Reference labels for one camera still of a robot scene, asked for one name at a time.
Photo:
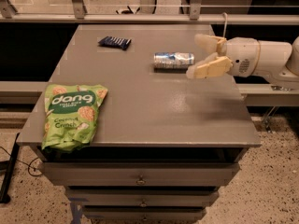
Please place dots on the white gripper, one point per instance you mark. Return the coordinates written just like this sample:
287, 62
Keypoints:
241, 56

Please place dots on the silver redbull can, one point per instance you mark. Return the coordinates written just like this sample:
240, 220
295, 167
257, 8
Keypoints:
173, 60

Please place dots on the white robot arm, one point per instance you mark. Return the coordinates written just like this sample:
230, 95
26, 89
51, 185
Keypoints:
275, 62

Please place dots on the dark blue snack bar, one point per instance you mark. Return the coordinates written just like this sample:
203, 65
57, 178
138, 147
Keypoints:
115, 42

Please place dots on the grey drawer cabinet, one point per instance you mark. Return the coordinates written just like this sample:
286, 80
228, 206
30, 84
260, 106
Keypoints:
150, 116

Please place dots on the top grey drawer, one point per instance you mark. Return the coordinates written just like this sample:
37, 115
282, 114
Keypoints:
139, 174

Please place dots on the grey drawer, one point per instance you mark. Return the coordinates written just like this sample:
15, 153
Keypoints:
138, 213
139, 174
142, 197

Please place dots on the green dang chips bag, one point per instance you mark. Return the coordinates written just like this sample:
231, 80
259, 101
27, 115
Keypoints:
71, 116

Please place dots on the middle grey drawer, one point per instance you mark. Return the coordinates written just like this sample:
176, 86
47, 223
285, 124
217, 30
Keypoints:
142, 197

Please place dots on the bottom grey drawer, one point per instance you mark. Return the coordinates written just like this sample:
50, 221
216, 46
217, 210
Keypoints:
138, 213

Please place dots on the black floor stand leg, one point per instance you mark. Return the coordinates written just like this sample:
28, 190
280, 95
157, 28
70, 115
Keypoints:
8, 167

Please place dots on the metal railing frame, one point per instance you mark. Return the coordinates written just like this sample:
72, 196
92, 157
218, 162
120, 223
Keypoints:
269, 12

